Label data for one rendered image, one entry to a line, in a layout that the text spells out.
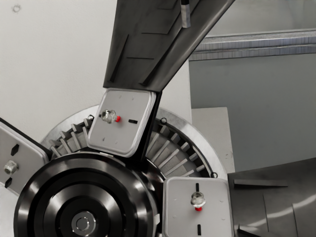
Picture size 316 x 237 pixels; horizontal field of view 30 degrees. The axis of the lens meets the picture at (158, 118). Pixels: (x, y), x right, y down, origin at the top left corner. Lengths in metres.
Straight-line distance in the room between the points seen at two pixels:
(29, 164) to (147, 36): 0.16
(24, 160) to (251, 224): 0.22
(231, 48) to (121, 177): 0.79
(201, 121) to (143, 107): 0.71
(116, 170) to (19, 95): 0.35
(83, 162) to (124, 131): 0.06
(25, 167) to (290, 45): 0.81
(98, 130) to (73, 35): 0.26
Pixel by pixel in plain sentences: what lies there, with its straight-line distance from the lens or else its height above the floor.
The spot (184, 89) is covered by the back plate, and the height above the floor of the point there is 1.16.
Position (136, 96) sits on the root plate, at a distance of 0.55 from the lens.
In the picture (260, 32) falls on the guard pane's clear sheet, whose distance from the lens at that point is 1.26.
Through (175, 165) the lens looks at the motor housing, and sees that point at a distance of 0.65.
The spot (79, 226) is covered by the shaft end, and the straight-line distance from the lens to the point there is 0.50.
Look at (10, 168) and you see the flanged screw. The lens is 0.57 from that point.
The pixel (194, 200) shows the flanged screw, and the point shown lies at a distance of 0.54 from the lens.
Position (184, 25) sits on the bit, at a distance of 0.44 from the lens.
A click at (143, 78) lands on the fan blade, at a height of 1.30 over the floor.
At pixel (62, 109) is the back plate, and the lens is 0.80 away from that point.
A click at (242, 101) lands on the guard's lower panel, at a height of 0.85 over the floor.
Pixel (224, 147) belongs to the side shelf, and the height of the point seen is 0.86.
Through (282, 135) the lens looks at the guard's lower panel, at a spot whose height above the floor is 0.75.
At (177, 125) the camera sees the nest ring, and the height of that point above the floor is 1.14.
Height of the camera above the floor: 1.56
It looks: 34 degrees down
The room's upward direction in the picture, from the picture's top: 6 degrees counter-clockwise
